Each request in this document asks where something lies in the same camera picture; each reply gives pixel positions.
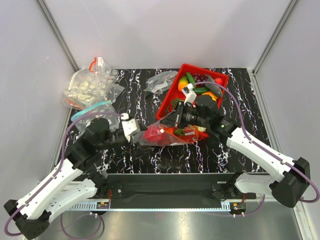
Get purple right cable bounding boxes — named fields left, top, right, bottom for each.
left=192, top=81, right=320, bottom=217

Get green toy pea pod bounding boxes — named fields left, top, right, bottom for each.
left=185, top=72, right=196, bottom=85

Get clear blue-zip bag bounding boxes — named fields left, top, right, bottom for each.
left=71, top=100, right=119, bottom=134

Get grey toy fish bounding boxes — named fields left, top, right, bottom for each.
left=205, top=74, right=223, bottom=98

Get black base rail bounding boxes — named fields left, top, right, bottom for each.
left=102, top=173, right=256, bottom=211

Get red plastic bin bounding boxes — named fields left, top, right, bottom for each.
left=145, top=63, right=236, bottom=146

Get purple toy grapes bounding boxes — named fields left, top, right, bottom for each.
left=192, top=73, right=207, bottom=82

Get red toy apple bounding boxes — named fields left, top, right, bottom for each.
left=214, top=77, right=225, bottom=86

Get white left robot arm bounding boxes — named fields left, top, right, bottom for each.
left=4, top=114, right=140, bottom=240

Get purple cable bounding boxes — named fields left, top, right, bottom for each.
left=4, top=112, right=126, bottom=240
left=192, top=81, right=320, bottom=217

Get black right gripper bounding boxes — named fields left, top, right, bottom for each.
left=160, top=101, right=209, bottom=129

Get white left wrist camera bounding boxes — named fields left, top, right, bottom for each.
left=120, top=113, right=141, bottom=142

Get small clear bag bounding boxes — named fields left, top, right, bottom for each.
left=144, top=70, right=178, bottom=95

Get clear orange-zip bag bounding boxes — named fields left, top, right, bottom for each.
left=132, top=120, right=200, bottom=147

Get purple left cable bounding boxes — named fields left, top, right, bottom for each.
left=4, top=112, right=126, bottom=240

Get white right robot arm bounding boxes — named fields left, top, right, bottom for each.
left=169, top=95, right=311, bottom=208

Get red toy bell pepper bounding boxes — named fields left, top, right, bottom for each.
left=143, top=126, right=165, bottom=144

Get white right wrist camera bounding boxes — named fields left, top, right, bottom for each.
left=182, top=83, right=197, bottom=104

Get green toy cucumber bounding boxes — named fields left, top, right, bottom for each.
left=193, top=86, right=210, bottom=95

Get yellow toy mango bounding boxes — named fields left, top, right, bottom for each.
left=202, top=91, right=219, bottom=102

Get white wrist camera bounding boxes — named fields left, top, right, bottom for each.
left=120, top=113, right=141, bottom=142
left=182, top=83, right=197, bottom=104

